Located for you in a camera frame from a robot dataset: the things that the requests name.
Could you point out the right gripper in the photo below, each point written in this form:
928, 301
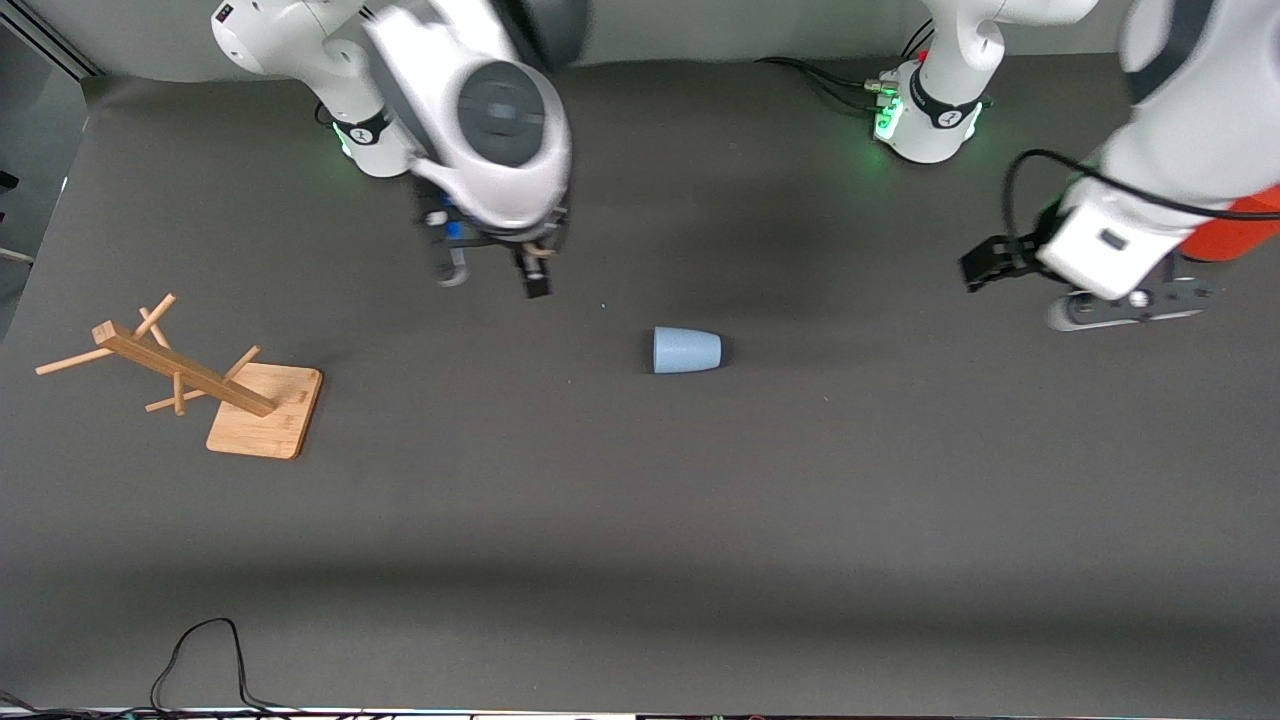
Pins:
532, 270

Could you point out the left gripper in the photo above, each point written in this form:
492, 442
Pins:
1022, 250

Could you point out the light blue cup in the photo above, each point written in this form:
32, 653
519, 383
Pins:
685, 350

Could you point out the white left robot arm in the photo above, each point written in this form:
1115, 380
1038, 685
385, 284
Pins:
1200, 120

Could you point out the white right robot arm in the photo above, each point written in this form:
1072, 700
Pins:
480, 120

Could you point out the wooden cup rack stand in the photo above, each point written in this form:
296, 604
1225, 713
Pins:
265, 420

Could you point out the orange cylindrical can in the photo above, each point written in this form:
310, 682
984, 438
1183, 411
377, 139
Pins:
1240, 235

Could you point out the dark grey table mat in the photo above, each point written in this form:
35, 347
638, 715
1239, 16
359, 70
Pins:
640, 500

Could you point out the aluminium frame rail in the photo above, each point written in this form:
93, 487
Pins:
50, 40

